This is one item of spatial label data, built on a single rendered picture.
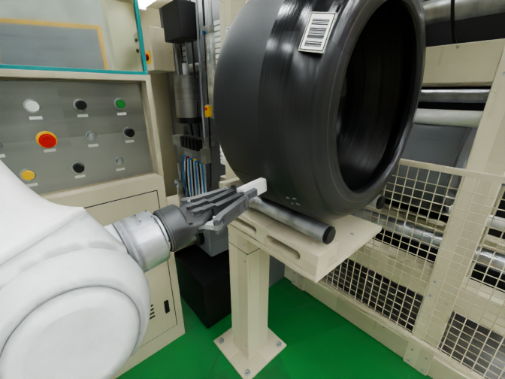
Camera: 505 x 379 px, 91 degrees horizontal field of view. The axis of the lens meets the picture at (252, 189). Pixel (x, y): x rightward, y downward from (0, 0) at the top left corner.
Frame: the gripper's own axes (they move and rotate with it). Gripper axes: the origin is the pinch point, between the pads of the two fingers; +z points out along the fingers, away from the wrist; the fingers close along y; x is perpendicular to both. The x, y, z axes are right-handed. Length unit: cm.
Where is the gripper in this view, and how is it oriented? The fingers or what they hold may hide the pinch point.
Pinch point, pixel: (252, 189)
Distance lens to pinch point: 52.2
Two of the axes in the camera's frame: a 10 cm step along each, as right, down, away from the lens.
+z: 7.5, -3.5, 5.6
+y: -6.6, -2.8, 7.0
